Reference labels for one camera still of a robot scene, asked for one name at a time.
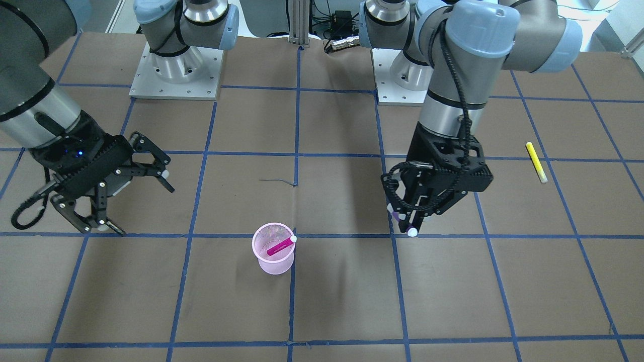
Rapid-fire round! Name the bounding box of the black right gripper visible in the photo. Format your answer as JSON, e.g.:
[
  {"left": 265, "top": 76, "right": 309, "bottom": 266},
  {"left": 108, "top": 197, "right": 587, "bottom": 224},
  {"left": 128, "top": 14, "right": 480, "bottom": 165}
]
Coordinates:
[{"left": 31, "top": 113, "right": 175, "bottom": 236}]

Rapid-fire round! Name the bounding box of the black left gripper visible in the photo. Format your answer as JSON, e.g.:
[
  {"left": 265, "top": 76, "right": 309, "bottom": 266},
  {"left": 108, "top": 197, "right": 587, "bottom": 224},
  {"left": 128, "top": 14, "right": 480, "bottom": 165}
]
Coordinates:
[{"left": 380, "top": 124, "right": 493, "bottom": 237}]

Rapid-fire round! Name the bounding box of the pink pen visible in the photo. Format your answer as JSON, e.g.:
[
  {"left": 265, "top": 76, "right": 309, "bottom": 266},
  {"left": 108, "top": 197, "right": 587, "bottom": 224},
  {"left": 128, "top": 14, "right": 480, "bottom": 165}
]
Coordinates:
[{"left": 267, "top": 235, "right": 297, "bottom": 256}]

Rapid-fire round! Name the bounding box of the purple pen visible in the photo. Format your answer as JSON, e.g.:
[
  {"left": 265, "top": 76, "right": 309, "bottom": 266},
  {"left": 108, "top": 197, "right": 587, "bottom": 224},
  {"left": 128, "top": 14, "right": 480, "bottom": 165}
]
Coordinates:
[{"left": 392, "top": 212, "right": 407, "bottom": 224}]

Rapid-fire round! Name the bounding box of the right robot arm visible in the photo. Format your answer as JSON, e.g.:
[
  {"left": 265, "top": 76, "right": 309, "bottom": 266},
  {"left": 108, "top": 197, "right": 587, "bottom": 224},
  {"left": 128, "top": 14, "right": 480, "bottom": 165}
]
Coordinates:
[{"left": 1, "top": 1, "right": 241, "bottom": 235}]

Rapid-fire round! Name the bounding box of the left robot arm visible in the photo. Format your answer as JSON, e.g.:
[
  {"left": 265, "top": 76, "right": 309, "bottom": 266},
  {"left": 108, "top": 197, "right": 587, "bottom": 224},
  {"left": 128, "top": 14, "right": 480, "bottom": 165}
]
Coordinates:
[{"left": 359, "top": 1, "right": 583, "bottom": 237}]

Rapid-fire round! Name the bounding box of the pink mesh cup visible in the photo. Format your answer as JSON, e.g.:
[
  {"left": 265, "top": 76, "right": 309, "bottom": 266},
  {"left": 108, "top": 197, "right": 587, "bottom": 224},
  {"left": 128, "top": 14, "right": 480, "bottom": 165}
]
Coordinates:
[{"left": 252, "top": 222, "right": 297, "bottom": 275}]

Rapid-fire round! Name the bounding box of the yellow pen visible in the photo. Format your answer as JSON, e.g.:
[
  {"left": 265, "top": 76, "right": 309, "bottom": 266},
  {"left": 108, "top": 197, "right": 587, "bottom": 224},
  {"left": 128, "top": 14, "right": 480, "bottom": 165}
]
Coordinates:
[{"left": 525, "top": 142, "right": 549, "bottom": 184}]

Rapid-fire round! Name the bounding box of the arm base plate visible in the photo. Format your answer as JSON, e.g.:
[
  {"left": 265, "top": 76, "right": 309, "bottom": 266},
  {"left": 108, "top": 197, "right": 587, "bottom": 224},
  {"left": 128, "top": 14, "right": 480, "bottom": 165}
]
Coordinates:
[
  {"left": 372, "top": 48, "right": 433, "bottom": 106},
  {"left": 129, "top": 44, "right": 225, "bottom": 101}
]

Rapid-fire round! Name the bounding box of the aluminium frame post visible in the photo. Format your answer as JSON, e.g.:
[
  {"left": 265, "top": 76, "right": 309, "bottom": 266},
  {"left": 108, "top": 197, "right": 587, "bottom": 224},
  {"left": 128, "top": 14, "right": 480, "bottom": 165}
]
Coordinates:
[{"left": 287, "top": 0, "right": 312, "bottom": 48}]

